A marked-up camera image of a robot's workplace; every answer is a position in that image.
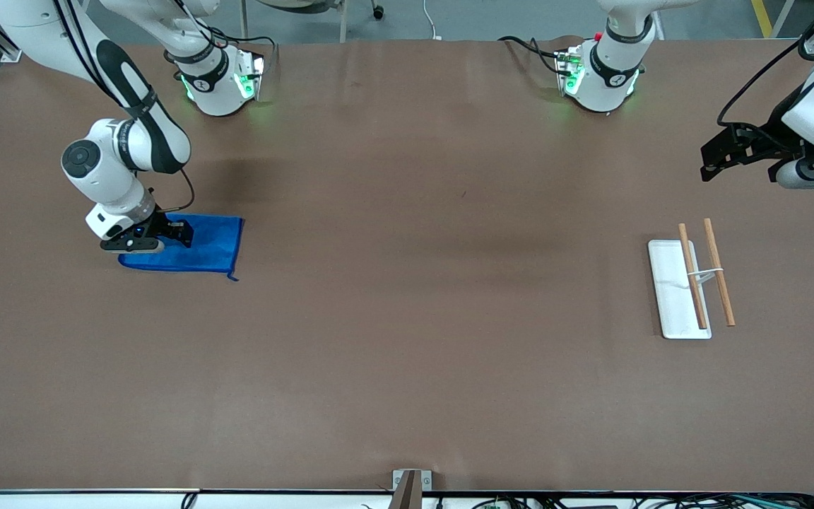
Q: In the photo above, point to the chair base with caster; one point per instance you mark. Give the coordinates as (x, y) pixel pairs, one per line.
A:
(378, 12)

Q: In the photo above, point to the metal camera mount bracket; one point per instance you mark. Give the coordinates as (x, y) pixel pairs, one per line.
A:
(410, 491)

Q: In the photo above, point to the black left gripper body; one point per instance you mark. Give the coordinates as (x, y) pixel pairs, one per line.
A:
(776, 141)

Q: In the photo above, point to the white rack with wooden bars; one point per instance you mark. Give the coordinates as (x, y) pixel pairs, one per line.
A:
(675, 297)

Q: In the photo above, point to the brown table cover sheet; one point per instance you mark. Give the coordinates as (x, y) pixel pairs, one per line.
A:
(407, 339)

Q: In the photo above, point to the blue towel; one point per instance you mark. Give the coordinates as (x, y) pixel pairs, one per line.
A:
(213, 247)

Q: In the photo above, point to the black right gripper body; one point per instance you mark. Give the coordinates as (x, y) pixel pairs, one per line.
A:
(161, 227)

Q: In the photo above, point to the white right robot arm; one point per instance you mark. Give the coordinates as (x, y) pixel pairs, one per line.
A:
(131, 141)

